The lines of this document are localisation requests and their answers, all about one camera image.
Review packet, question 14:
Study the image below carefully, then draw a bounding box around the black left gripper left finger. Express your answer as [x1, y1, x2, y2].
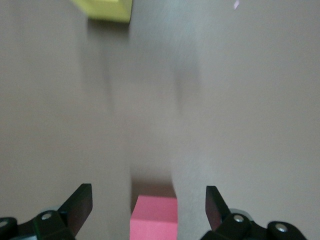
[0, 183, 94, 240]

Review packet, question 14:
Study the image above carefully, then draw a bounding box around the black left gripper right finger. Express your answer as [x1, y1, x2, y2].
[203, 185, 307, 240]

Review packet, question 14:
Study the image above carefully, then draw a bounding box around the red foam cube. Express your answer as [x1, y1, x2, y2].
[129, 194, 179, 240]

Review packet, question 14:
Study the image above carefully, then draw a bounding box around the brown table cover sheet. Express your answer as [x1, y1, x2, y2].
[0, 0, 320, 240]

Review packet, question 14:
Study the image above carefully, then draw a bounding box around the yellow foam cube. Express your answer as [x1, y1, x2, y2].
[70, 0, 132, 24]

